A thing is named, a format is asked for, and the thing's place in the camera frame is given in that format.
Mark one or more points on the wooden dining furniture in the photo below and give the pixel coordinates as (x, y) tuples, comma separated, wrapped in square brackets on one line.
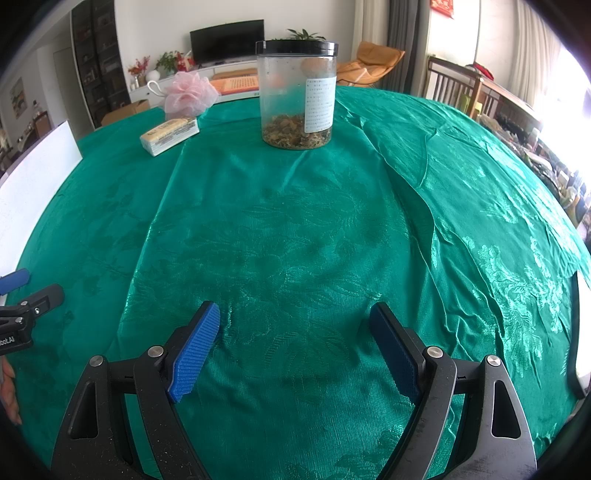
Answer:
[(39, 122)]

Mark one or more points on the white storage box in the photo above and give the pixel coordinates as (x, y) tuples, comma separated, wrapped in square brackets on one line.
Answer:
[(37, 166)]

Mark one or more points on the dark display cabinet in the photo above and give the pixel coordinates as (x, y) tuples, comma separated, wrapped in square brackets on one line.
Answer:
[(99, 55)]

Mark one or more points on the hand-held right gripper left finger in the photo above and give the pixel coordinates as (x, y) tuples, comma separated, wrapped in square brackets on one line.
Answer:
[(194, 355)]

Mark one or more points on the clear jar black lid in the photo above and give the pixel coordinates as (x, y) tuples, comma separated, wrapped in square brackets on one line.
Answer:
[(295, 92)]

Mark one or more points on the white television cabinet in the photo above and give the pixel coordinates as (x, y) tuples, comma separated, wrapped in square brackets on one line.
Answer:
[(141, 94)]

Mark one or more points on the red flower bouquet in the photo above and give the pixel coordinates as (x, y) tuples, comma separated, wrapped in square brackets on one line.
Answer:
[(137, 69)]

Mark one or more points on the orange lounge chair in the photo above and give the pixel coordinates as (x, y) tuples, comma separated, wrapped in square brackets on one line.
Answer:
[(374, 57)]

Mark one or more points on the framed wall picture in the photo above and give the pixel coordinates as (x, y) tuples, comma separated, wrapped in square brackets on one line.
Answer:
[(17, 97)]

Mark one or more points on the red wall hanging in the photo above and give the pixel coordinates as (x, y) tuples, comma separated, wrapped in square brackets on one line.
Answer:
[(442, 7)]

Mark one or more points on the grey curtain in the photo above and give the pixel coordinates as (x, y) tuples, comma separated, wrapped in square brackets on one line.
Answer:
[(406, 37)]

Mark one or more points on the green plant red flowers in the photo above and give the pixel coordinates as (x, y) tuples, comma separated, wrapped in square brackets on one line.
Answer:
[(173, 62)]

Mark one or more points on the dark wooden armchair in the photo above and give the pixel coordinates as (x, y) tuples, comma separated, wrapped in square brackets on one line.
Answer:
[(450, 74)]

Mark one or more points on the person's left hand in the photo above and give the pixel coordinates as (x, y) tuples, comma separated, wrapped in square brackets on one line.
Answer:
[(8, 392)]

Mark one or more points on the white round vase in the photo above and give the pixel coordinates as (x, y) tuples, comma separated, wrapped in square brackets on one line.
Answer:
[(153, 75)]

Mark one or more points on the white sheer curtain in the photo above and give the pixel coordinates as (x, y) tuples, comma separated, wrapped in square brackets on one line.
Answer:
[(531, 46)]

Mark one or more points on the pink bath pouf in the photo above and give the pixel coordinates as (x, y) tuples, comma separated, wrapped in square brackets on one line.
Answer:
[(189, 94)]

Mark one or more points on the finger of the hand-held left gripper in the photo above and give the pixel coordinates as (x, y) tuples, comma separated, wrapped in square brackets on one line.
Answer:
[(16, 278), (41, 300)]

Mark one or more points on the cardboard box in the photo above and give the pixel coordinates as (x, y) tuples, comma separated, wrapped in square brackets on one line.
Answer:
[(124, 110)]

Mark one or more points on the green patterned tablecloth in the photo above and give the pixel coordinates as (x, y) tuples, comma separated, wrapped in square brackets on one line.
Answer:
[(295, 240)]

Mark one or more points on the small yellow box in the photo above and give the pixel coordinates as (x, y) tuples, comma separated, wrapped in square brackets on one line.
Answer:
[(168, 134)]

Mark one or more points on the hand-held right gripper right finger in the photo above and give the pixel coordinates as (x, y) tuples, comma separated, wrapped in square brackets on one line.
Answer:
[(397, 355)]

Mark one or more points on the large green potted plant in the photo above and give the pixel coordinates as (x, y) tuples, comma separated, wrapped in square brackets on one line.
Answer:
[(300, 34)]

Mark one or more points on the orange book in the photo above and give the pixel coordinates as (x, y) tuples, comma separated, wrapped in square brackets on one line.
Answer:
[(235, 84)]

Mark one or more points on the wooden stool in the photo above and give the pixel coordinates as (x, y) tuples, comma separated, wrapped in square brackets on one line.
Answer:
[(235, 73)]

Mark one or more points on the black television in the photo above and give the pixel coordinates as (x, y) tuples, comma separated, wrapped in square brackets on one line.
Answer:
[(226, 41)]

